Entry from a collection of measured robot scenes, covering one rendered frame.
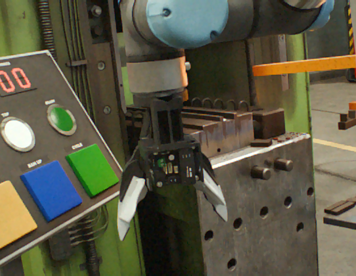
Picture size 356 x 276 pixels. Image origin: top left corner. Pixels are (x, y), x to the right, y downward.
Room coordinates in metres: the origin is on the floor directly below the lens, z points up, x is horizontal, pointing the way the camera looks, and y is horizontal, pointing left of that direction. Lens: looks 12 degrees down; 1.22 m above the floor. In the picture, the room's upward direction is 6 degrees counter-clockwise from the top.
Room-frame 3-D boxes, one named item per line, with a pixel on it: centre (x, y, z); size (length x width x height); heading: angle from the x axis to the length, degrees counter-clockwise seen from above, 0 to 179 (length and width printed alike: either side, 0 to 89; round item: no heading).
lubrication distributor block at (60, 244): (1.07, 0.28, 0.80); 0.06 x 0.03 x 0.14; 127
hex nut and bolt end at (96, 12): (1.20, 0.16, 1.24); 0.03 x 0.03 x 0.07; 37
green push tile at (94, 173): (0.82, 0.15, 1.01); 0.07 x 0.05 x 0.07; 152
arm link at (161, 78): (0.69, 0.02, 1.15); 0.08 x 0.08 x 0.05
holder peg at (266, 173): (1.15, -0.17, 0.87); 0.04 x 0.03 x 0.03; 37
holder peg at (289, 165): (1.20, -0.23, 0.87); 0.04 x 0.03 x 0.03; 37
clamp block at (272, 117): (1.35, -0.20, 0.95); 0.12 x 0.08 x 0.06; 37
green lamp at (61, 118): (0.84, 0.19, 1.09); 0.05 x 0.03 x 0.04; 127
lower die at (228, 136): (1.36, 0.03, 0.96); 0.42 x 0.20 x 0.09; 37
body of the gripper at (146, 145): (0.68, 0.02, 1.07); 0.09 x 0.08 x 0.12; 11
